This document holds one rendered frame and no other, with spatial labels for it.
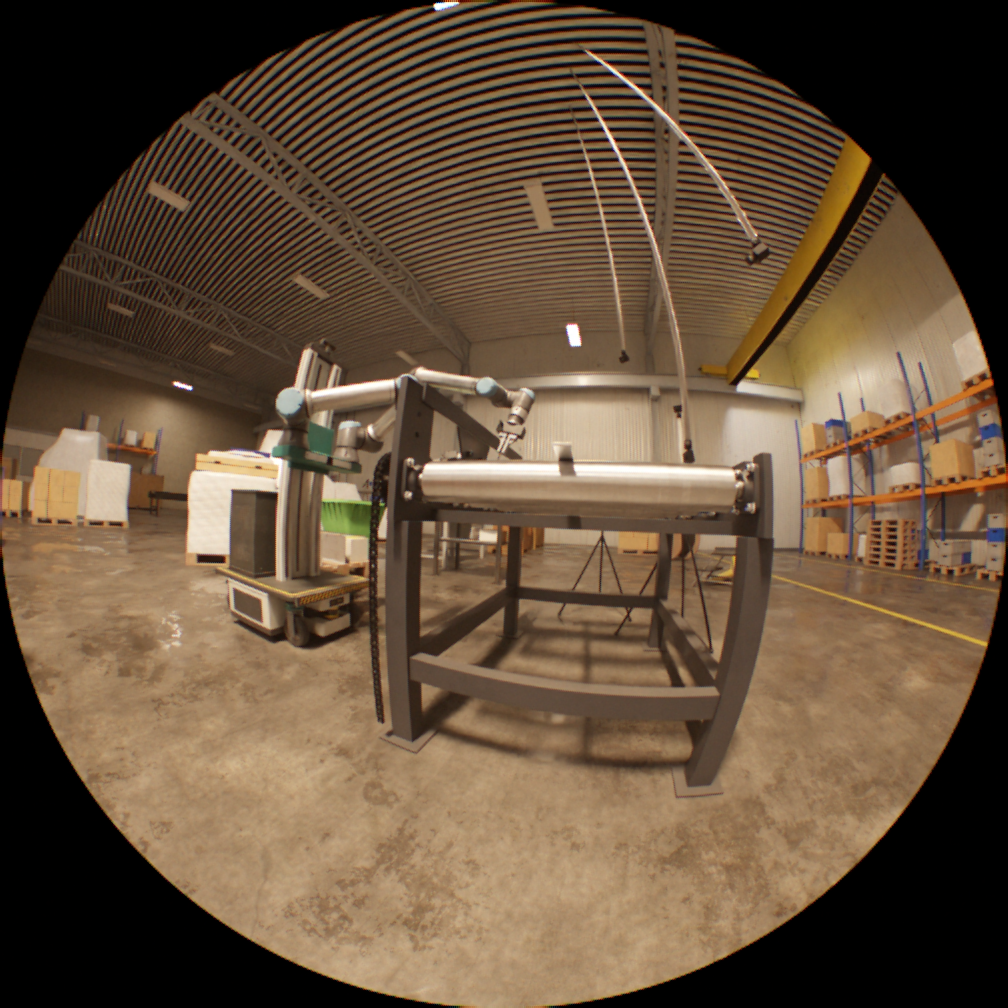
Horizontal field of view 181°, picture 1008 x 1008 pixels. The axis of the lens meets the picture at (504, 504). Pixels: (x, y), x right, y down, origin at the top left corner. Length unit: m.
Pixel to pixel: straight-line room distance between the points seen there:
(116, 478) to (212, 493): 4.72
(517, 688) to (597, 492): 0.54
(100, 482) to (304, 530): 6.94
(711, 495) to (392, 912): 1.11
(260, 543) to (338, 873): 1.73
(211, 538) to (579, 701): 3.98
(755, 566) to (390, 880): 1.06
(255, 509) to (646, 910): 2.25
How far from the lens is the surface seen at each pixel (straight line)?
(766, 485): 0.80
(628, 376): 11.99
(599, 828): 0.96
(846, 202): 7.49
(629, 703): 0.87
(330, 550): 3.07
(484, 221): 9.68
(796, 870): 1.03
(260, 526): 2.07
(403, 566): 0.90
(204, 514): 4.21
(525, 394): 1.58
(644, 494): 0.73
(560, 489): 0.73
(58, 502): 8.43
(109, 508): 8.55
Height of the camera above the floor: 0.76
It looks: 3 degrees up
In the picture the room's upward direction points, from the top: 3 degrees clockwise
